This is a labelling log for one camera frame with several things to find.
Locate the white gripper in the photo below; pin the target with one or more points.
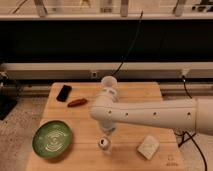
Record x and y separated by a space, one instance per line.
107 127

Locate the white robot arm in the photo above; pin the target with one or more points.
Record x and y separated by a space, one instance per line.
186 114

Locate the clear plastic bottle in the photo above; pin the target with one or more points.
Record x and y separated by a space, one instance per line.
105 145

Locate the brown sausage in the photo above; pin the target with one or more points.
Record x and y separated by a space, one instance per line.
77 102

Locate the wooden table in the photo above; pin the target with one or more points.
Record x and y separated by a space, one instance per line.
84 153

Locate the black rectangular phone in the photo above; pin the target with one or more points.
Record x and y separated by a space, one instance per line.
64 93

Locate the green ceramic plate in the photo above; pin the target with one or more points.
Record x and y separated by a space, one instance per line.
52 139

